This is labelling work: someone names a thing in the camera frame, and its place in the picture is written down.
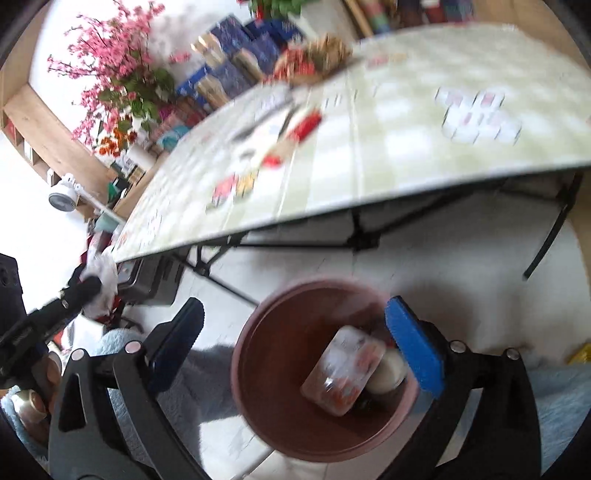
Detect blue flat box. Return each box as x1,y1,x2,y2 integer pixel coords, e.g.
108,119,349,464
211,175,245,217
174,65,209,101

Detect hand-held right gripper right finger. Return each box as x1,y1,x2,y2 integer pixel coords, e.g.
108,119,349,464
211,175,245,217
383,296,541,480

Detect person's left forearm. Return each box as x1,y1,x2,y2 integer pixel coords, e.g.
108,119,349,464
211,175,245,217
0,394,51,467

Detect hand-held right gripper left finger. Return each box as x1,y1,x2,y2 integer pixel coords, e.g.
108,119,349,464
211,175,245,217
48,298,206,480

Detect navy box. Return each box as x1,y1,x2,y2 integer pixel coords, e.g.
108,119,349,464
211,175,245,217
245,17,302,48

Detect white ribbed vase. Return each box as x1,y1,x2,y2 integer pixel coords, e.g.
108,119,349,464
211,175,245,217
124,142,156,172

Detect grey fleece pants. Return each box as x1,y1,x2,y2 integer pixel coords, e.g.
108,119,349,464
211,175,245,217
99,330,591,480

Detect low wooden cabinet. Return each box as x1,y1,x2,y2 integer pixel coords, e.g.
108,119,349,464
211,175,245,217
110,151,172,219

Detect white standing fan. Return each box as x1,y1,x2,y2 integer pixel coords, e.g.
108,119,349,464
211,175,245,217
47,172,122,223

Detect gold and blue gift box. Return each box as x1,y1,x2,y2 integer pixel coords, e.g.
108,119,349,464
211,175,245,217
193,65,253,112
191,16,253,66
230,32,283,82

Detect person's left hand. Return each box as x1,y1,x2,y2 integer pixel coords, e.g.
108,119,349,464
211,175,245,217
9,353,63,425

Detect brown plastic bin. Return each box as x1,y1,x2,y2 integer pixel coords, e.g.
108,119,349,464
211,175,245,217
230,277,422,463

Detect teal scalloped box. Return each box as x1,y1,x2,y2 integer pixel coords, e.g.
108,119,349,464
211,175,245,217
151,110,191,151

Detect black case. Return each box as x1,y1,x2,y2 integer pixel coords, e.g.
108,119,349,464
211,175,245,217
117,255,184,306

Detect red gold foil wrapper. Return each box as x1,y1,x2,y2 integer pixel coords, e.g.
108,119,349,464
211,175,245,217
304,34,355,75

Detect white round tub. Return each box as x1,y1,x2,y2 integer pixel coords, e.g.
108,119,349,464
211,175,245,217
366,348,410,396

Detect plaid bunny tablecloth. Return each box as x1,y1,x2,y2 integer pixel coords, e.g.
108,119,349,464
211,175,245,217
108,23,591,265

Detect small red packet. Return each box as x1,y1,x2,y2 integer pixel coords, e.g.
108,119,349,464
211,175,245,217
300,325,387,417

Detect pink blossom tree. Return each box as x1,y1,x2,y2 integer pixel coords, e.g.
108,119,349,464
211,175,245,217
46,0,179,140

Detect orange artificial flowers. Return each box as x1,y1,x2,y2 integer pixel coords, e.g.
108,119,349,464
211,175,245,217
96,124,140,158

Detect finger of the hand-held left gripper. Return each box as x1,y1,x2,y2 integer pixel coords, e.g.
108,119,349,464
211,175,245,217
25,276,102,334

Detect wooden shelf unit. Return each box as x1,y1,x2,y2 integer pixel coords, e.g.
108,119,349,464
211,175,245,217
344,0,570,38

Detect clear plastic wrapper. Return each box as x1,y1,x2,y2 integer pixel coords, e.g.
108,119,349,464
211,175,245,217
80,251,122,320

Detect wooden wall shelf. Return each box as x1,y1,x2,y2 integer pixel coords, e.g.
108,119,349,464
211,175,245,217
0,82,122,219

